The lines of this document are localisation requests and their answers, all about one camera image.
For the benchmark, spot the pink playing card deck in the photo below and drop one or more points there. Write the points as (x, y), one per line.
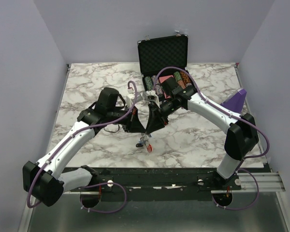
(164, 78)

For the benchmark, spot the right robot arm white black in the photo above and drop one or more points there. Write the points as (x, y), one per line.
(241, 135)

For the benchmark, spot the red-handled metal keyring tool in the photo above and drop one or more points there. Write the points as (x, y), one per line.
(148, 147)

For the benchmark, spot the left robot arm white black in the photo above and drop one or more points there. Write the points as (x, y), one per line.
(45, 180)

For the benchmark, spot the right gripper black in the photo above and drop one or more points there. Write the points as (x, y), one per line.
(156, 119)

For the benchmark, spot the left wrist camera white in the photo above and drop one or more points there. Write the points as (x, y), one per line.
(130, 98)

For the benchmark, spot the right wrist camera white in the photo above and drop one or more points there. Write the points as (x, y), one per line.
(151, 96)

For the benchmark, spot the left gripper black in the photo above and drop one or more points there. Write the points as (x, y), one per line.
(133, 124)

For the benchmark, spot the black poker chip case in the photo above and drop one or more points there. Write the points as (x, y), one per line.
(158, 53)

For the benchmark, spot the black mounting rail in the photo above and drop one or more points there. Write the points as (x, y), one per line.
(158, 184)

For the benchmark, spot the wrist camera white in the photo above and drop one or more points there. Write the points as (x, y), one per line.
(151, 96)
(130, 98)

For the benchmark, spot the purple box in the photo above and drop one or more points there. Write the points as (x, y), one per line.
(235, 102)

